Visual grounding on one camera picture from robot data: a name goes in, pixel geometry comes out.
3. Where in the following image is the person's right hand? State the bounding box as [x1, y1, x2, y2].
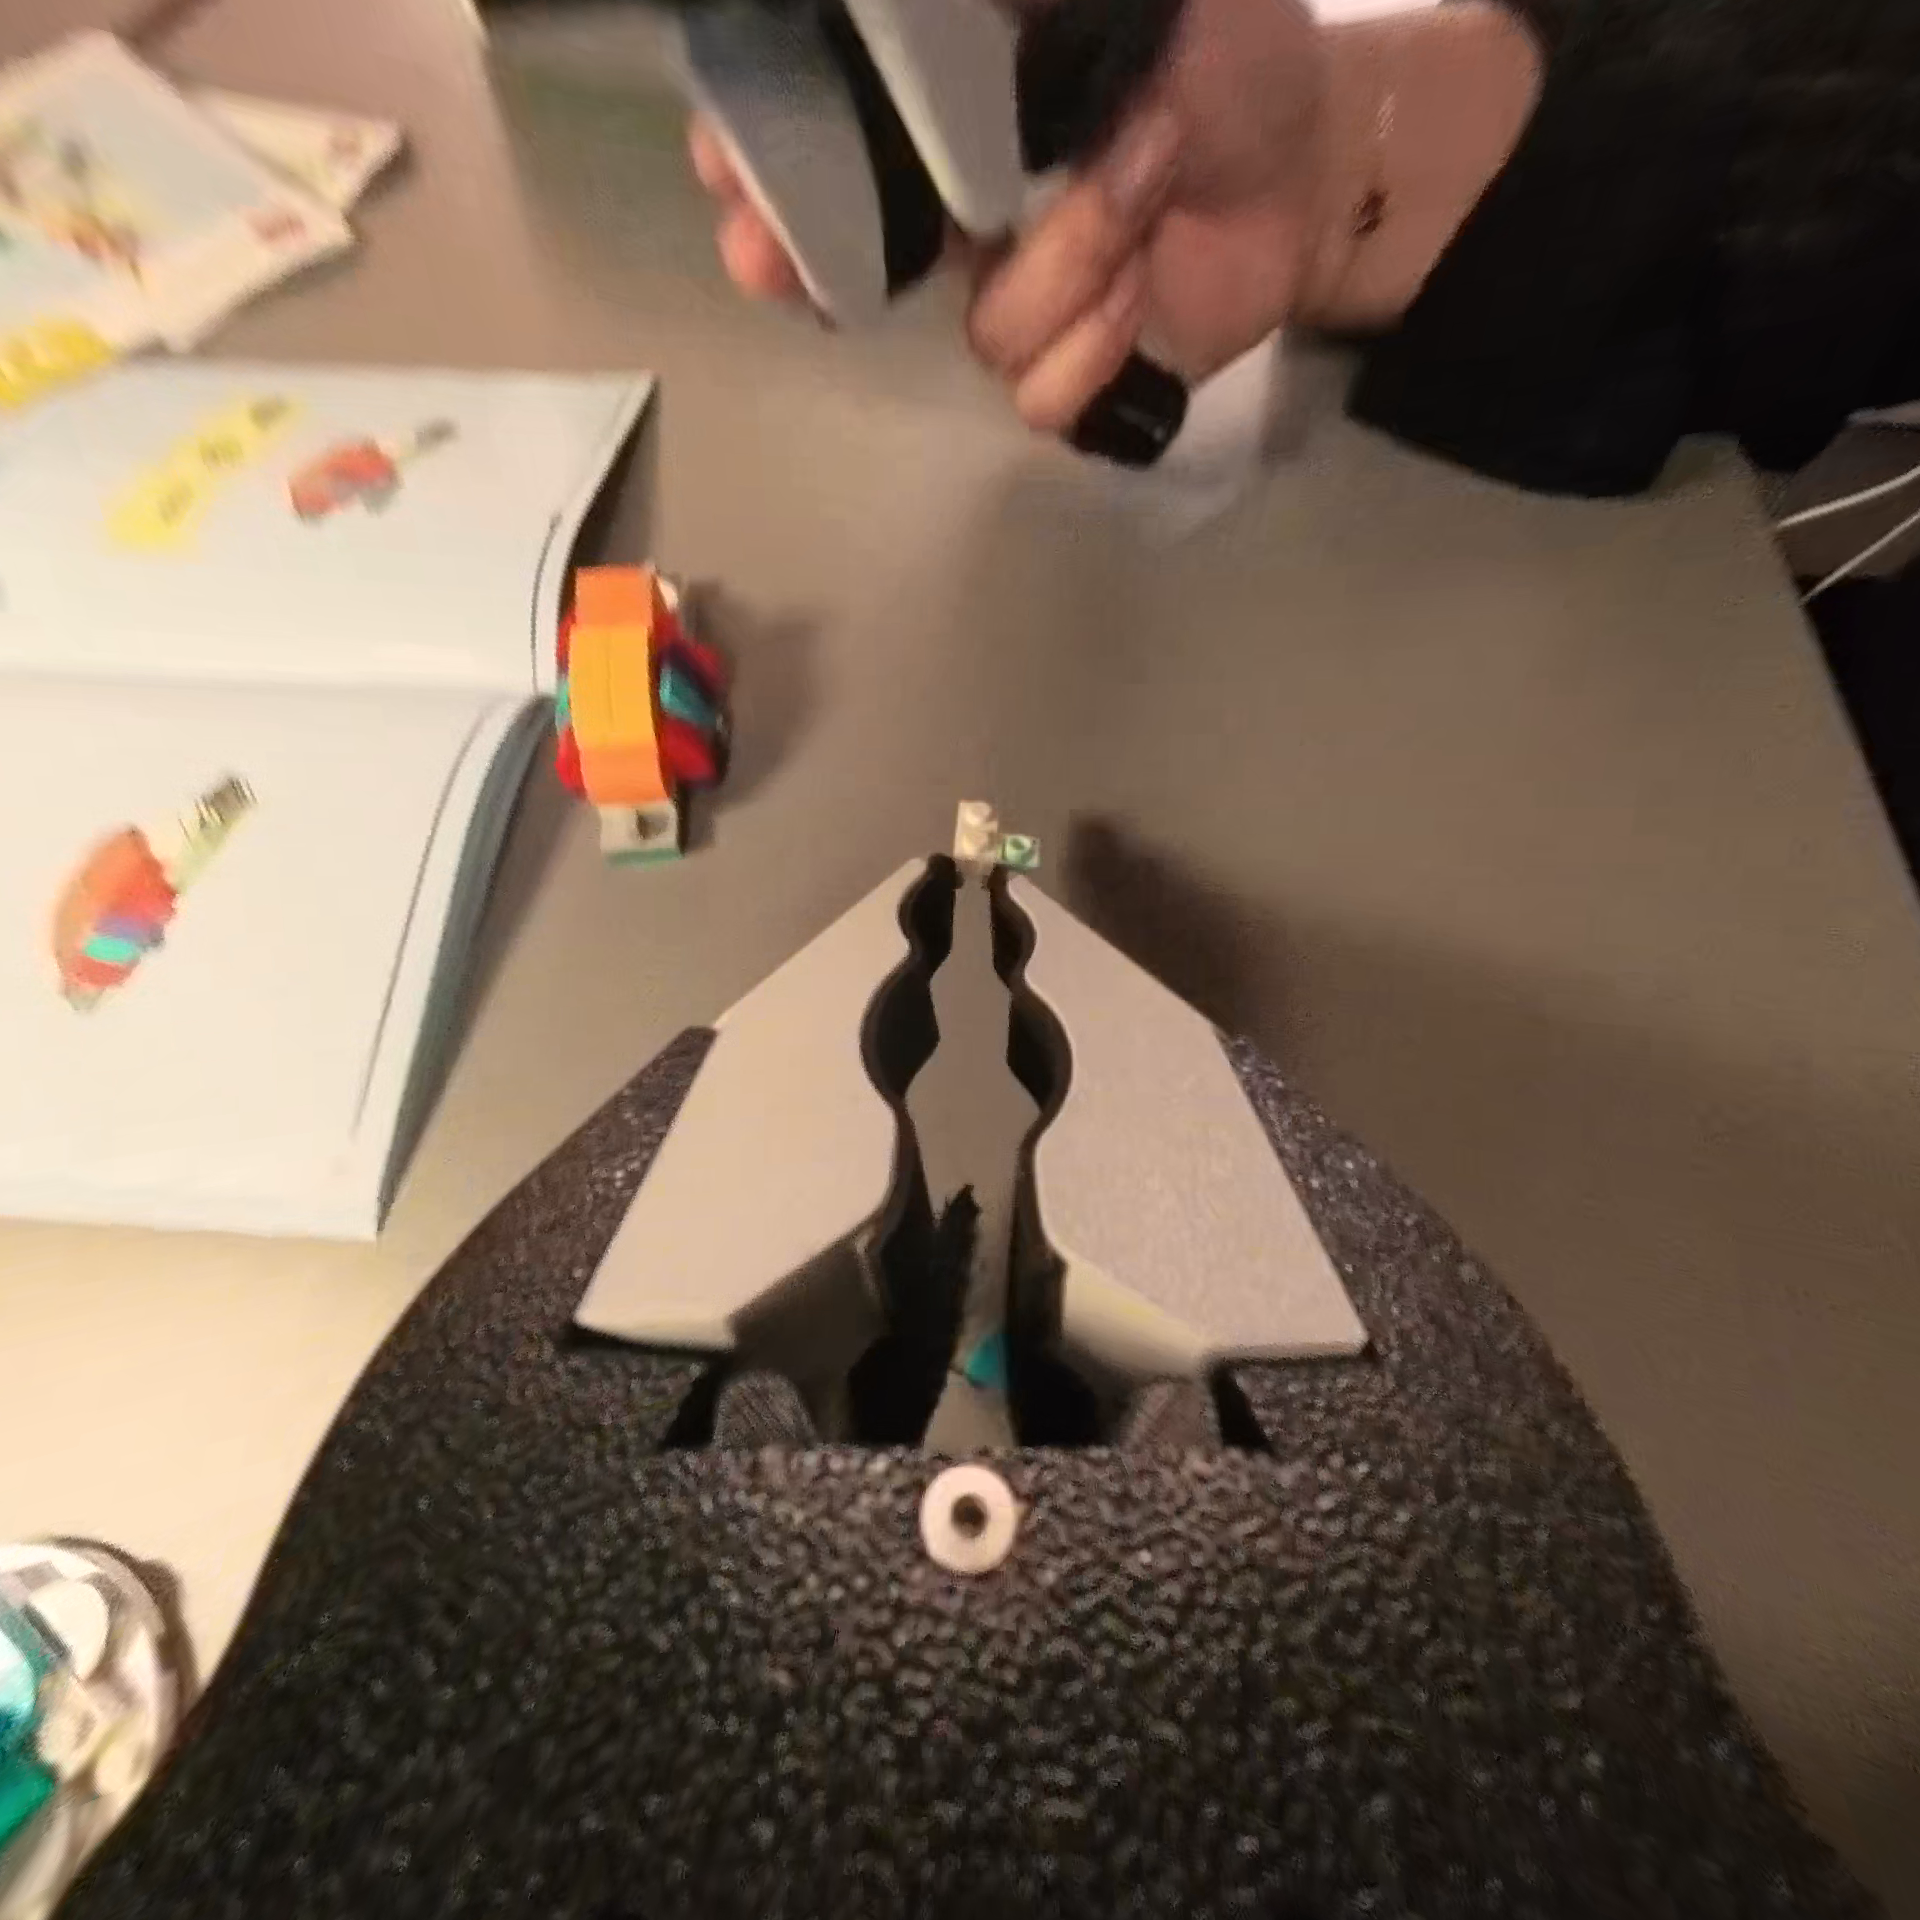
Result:
[697, 0, 1551, 438]

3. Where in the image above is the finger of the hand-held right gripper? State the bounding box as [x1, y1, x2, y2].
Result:
[845, 0, 1039, 241]
[672, 0, 890, 331]

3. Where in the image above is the person's right forearm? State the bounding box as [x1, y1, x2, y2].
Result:
[1342, 0, 1920, 500]

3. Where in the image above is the white cable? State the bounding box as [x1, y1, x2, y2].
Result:
[1776, 455, 1920, 606]

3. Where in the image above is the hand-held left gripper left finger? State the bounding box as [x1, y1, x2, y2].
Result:
[570, 854, 962, 1429]

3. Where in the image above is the orange red lego model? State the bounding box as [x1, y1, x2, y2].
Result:
[553, 562, 738, 869]

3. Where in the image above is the open lego instruction booklet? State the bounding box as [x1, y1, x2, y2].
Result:
[0, 366, 663, 1247]

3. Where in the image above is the bird cover instruction booklet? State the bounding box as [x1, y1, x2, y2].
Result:
[0, 30, 359, 362]

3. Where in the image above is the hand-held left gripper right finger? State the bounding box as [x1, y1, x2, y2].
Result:
[978, 866, 1374, 1404]

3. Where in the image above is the small white instruction booklet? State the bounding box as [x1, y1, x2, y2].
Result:
[195, 82, 410, 212]

